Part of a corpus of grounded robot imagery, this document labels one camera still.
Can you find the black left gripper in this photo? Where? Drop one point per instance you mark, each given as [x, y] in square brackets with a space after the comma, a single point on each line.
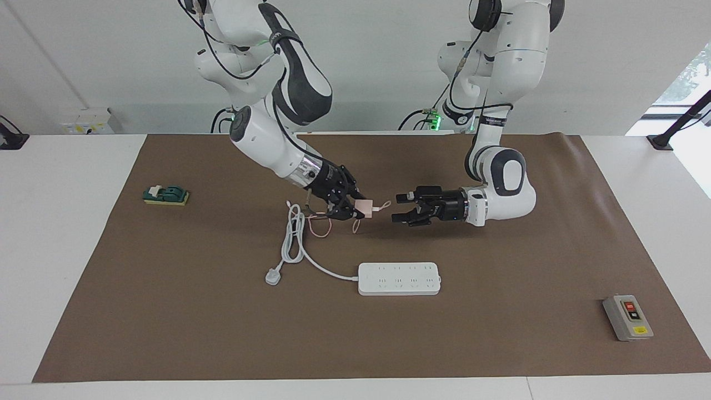
[444, 205]

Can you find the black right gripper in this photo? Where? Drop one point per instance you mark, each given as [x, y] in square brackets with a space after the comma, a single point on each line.
[330, 183]

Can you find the pink charger adapter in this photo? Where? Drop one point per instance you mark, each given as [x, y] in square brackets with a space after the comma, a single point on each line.
[365, 208]

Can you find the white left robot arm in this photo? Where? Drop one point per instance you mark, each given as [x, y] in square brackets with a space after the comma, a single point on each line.
[511, 66]

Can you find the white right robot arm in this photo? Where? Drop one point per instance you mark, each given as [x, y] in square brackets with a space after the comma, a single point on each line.
[261, 139]

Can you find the white power strip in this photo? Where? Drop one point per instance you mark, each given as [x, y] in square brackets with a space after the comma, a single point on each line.
[399, 279]

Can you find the brown table mat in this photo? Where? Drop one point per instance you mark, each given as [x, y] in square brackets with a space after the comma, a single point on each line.
[389, 344]

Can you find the bright window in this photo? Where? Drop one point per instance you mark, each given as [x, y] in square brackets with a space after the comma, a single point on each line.
[689, 78]

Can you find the black table clamp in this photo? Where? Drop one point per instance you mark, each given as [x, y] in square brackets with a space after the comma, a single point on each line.
[11, 139]

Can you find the green knife switch block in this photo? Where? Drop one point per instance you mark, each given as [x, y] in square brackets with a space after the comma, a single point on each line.
[166, 195]

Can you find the grey on-off switch box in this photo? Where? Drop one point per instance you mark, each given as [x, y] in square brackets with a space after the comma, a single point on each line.
[627, 318]

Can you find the white wall socket box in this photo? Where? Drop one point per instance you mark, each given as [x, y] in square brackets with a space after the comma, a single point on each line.
[86, 123]

